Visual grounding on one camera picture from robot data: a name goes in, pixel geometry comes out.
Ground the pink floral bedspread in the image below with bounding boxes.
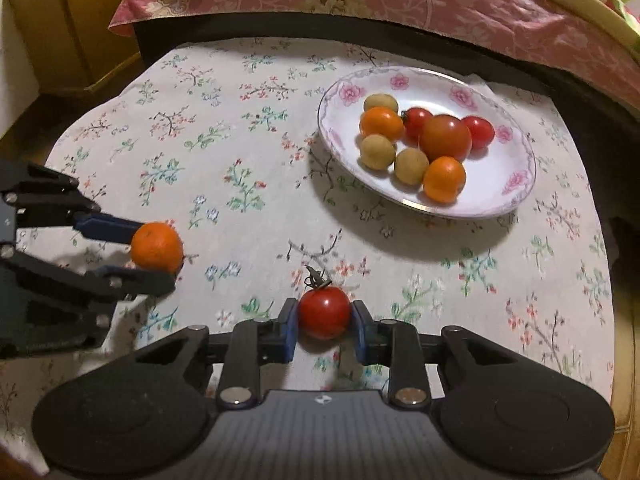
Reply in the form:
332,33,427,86
109,0,640,113

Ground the small red tomato with calyx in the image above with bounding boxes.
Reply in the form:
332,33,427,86
401,107,434,147

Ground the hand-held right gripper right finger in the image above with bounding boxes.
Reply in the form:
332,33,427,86
350,300,519,409

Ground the white plate with pink flowers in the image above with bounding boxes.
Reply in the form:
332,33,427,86
317,66,537,219

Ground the yellow wooden cabinet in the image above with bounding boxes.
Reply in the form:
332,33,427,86
0,0,151,98

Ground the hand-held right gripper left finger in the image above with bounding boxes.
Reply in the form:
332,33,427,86
134,297,301,409

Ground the large orange-red tomato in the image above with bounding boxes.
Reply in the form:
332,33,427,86
419,114,473,162

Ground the small orange mandarin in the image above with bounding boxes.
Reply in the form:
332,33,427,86
359,107,405,143

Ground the large orange mandarin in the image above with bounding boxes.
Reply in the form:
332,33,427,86
130,221,185,275

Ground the tan longan fruit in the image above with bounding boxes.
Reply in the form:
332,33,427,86
363,93,400,114
394,147,430,186
360,133,397,170

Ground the floral white tablecloth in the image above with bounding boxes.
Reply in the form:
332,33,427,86
0,35,617,480

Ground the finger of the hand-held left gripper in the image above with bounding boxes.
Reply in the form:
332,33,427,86
0,160,147,247
0,250,177,359

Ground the smooth red tomato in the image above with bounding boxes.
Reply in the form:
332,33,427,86
461,116,496,150

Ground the red tomato with long stem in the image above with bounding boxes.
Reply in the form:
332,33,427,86
298,266,352,340

